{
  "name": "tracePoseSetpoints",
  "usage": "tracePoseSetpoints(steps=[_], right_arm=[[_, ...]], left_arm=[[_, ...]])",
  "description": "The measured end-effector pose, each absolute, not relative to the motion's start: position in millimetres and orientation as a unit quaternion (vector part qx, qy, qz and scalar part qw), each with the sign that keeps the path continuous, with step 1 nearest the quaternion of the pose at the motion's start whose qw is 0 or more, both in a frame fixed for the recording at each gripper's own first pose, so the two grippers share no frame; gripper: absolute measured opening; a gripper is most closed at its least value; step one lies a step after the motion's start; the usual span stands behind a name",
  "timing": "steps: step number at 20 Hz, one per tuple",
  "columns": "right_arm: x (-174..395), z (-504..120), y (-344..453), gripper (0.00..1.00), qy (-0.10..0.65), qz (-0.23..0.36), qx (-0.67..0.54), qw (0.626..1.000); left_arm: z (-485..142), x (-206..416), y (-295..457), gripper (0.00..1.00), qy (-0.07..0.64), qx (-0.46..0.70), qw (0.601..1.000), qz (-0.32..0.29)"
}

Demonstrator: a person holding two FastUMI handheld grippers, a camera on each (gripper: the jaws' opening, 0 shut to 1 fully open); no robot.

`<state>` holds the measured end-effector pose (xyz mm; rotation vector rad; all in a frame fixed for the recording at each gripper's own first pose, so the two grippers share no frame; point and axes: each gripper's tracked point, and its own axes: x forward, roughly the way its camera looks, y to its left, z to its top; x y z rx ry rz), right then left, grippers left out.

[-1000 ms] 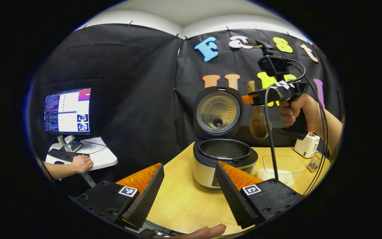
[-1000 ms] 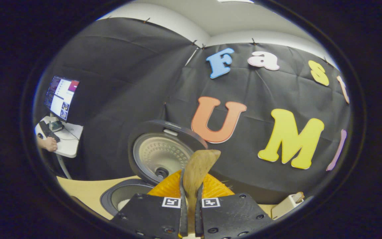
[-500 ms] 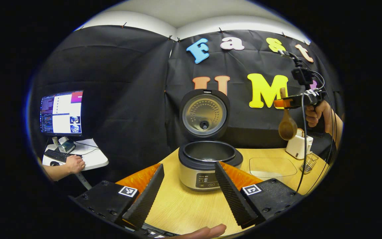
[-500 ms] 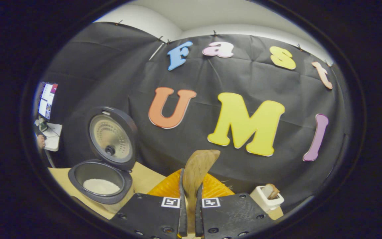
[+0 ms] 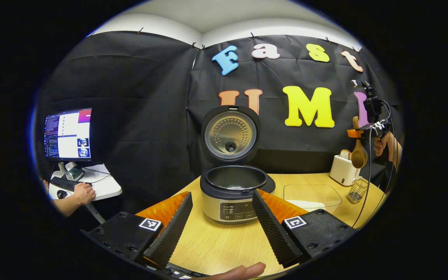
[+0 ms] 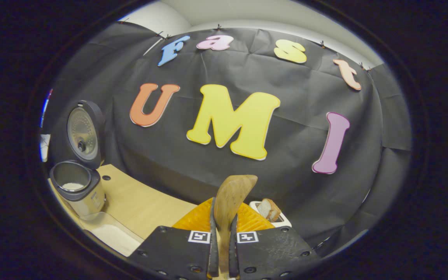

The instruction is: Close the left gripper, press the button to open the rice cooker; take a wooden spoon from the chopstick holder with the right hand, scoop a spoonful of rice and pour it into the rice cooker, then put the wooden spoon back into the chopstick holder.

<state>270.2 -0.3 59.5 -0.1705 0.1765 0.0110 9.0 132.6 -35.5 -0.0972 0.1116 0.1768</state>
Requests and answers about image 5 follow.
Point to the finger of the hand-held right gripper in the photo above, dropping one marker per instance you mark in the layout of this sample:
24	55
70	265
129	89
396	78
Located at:
355	133

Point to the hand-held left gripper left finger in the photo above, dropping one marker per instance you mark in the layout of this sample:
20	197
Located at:
171	233

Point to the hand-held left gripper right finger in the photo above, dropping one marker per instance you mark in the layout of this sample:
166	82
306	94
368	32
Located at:
272	233

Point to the wooden spoon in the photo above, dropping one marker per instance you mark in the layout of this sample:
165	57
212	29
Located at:
359	157

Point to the silver black rice cooker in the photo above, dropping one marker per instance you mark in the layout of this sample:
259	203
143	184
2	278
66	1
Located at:
231	182

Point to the toasted bread slice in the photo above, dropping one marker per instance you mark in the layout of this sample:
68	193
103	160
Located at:
344	154

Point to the white toaster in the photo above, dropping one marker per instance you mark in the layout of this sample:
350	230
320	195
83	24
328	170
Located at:
340	171

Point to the white side table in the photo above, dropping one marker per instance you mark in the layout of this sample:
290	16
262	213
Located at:
109	190

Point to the white paper sheet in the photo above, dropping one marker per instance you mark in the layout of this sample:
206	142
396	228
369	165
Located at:
97	173

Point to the small white green device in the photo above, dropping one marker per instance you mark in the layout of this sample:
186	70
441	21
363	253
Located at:
74	171

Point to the black computer mouse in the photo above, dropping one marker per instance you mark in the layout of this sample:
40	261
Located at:
62	194

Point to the black keyboard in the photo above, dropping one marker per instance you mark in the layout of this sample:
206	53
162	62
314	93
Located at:
66	182

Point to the black backdrop cloth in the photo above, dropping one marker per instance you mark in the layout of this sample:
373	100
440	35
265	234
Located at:
138	116

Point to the computer monitor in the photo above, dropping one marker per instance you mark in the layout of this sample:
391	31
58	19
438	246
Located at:
70	134

